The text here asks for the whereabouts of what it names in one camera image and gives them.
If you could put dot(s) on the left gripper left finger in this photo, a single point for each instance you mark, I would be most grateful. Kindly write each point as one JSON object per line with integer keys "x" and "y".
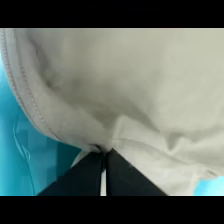
{"x": 83, "y": 178}

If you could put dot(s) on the beige T-shirt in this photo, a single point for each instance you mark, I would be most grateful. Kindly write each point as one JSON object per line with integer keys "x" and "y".
{"x": 133, "y": 83}

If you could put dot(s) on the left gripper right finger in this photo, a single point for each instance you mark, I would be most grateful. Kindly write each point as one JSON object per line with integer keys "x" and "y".
{"x": 128, "y": 178}

